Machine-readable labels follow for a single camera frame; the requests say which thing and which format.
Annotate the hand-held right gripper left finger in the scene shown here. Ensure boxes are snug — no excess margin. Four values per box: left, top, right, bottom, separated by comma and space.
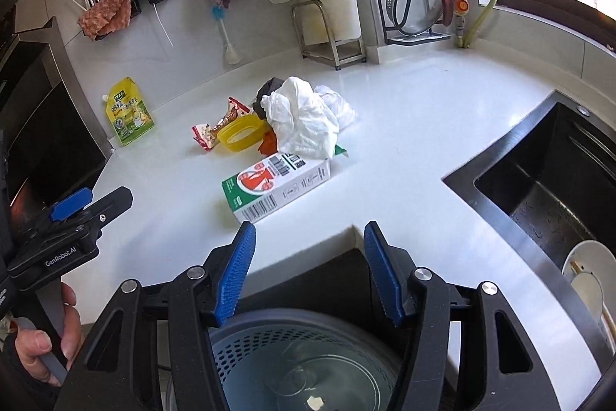
53, 221, 258, 411

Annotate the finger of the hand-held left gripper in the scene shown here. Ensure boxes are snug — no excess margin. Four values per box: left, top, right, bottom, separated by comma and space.
49, 188, 94, 222
78, 186, 134, 243

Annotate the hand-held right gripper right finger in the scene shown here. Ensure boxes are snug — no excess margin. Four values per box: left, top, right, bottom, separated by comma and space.
363, 221, 561, 411

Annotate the blue perforated plastic basket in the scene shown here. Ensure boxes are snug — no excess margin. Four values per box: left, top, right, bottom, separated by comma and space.
166, 306, 455, 411

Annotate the white green red carton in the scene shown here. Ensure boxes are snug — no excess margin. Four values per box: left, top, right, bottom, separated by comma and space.
221, 144, 350, 225

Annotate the red white snack wrapper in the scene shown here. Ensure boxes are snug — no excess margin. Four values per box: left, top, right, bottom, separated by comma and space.
191, 97, 253, 152

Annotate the yellow rimmed plastic lid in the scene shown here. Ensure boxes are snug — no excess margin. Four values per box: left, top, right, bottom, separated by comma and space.
216, 115, 268, 154

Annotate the small white tissue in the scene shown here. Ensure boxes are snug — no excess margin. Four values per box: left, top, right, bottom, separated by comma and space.
315, 84, 359, 130

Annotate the large white paper towel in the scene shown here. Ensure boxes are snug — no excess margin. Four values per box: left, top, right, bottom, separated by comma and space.
264, 76, 340, 156

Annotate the dark bag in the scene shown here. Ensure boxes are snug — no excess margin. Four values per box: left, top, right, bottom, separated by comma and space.
253, 76, 290, 120

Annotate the person's left hand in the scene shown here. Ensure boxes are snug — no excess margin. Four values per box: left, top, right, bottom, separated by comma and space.
13, 283, 86, 374

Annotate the black built-in oven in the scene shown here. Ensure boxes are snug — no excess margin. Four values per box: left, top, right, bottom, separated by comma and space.
0, 18, 114, 210

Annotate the yellow green refill pouch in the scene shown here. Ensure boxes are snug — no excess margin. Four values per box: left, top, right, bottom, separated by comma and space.
103, 76, 156, 147

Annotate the clear plastic cup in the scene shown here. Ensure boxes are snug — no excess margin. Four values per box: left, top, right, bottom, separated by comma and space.
281, 356, 338, 397

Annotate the black kitchen sink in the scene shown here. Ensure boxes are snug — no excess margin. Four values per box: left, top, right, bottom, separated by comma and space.
442, 89, 616, 393

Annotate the thin white straw brush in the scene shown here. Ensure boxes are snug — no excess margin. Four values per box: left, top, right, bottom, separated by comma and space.
151, 2, 175, 48

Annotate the pink dishcloth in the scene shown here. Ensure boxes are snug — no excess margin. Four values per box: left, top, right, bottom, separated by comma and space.
77, 0, 134, 40

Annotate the blue white bottle brush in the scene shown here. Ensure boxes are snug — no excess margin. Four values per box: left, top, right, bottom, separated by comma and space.
210, 4, 241, 65

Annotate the white bowl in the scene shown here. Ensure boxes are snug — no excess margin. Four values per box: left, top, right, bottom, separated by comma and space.
561, 240, 616, 330

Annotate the metal cutting board rack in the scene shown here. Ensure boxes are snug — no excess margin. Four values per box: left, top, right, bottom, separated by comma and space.
290, 1, 367, 71

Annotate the gas valve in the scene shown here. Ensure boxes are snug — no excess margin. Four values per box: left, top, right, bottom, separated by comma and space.
452, 0, 477, 48

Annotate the yellow gas hose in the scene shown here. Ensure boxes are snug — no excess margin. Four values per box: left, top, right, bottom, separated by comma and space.
457, 0, 499, 50

